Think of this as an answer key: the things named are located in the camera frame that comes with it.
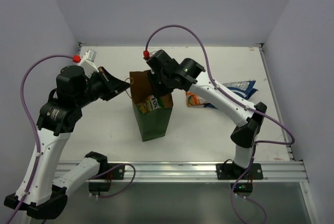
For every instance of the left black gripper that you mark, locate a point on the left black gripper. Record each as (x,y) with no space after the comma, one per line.
(103,85)

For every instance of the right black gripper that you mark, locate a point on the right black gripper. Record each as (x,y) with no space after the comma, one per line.
(158,83)

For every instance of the orange snack packet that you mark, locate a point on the orange snack packet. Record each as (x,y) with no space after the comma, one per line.
(194,100)

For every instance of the green paper bag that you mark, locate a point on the green paper bag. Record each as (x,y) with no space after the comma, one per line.
(154,124)

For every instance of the blue snack packet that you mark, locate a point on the blue snack packet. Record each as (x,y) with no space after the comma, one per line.
(222,101)
(244,89)

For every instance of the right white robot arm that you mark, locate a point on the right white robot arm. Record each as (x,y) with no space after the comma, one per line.
(194,79)

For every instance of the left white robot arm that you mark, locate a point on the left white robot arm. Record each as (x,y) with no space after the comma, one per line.
(40,194)

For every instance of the green white snack bar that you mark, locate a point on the green white snack bar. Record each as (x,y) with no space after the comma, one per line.
(151,103)

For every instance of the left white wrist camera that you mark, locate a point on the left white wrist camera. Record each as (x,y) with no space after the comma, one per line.
(87,62)

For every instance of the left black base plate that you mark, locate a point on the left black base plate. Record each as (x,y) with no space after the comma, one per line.
(101,187)

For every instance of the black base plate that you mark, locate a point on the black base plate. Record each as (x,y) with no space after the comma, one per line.
(228,171)
(101,187)

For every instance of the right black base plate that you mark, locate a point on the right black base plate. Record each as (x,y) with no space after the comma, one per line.
(228,171)

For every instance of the aluminium mounting rail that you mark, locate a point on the aluminium mounting rail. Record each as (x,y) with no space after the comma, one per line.
(209,172)

